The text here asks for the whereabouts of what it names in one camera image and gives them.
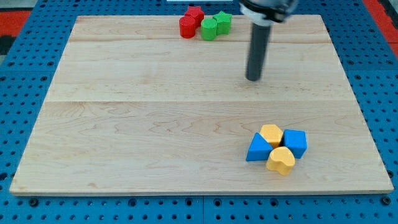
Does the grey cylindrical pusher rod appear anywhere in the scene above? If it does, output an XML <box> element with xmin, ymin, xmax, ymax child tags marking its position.
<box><xmin>245</xmin><ymin>23</ymin><xmax>271</xmax><ymax>82</ymax></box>

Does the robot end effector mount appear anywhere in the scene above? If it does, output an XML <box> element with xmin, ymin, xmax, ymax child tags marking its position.
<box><xmin>239</xmin><ymin>0</ymin><xmax>299</xmax><ymax>26</ymax></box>

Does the yellow hexagon block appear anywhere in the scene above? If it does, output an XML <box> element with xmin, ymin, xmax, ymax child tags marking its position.
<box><xmin>260</xmin><ymin>124</ymin><xmax>283</xmax><ymax>148</ymax></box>

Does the green star block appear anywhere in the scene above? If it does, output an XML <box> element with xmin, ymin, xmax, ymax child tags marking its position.
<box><xmin>213</xmin><ymin>11</ymin><xmax>232</xmax><ymax>35</ymax></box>

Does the green cylinder block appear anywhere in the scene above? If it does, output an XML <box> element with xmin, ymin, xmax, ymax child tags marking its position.
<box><xmin>201</xmin><ymin>18</ymin><xmax>217</xmax><ymax>41</ymax></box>

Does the red star block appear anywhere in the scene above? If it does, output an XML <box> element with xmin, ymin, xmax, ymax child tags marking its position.
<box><xmin>184</xmin><ymin>6</ymin><xmax>205</xmax><ymax>28</ymax></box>

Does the red cylinder block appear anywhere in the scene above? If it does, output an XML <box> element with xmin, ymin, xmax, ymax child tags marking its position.
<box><xmin>178</xmin><ymin>16</ymin><xmax>196</xmax><ymax>39</ymax></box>

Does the blue cube block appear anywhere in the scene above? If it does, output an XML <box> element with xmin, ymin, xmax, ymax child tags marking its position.
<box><xmin>281</xmin><ymin>129</ymin><xmax>307</xmax><ymax>159</ymax></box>

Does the blue triangle block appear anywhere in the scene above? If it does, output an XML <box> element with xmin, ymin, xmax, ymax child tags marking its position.
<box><xmin>246</xmin><ymin>133</ymin><xmax>273</xmax><ymax>161</ymax></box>

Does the yellow heart block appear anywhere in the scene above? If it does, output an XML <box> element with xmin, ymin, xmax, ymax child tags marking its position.
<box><xmin>266</xmin><ymin>146</ymin><xmax>295</xmax><ymax>175</ymax></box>

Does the wooden board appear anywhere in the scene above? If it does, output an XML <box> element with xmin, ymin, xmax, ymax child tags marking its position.
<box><xmin>10</xmin><ymin>15</ymin><xmax>394</xmax><ymax>196</ymax></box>

